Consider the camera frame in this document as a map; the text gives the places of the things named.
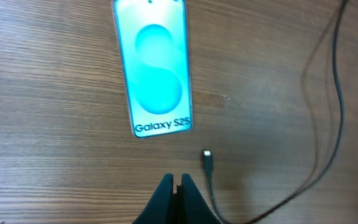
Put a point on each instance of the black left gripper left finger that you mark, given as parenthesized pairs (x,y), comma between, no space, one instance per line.
(157,209)

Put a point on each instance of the Galaxy S25 smartphone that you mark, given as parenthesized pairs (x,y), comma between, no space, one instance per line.
(153,42)

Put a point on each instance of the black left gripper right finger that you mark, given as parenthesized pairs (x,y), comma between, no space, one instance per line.
(192,209)

